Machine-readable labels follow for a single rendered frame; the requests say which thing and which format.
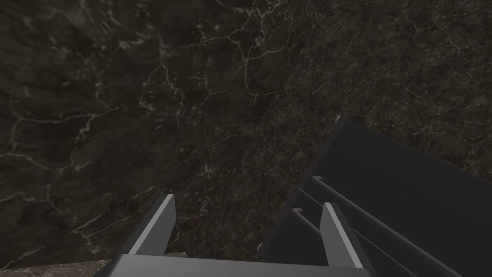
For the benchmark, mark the dark grey cabinet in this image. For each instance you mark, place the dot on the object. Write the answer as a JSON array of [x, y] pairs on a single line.
[[403, 173]]

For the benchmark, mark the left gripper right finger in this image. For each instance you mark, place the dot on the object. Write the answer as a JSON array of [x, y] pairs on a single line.
[[340, 238]]

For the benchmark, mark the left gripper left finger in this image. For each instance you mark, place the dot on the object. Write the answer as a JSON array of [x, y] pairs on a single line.
[[157, 227]]

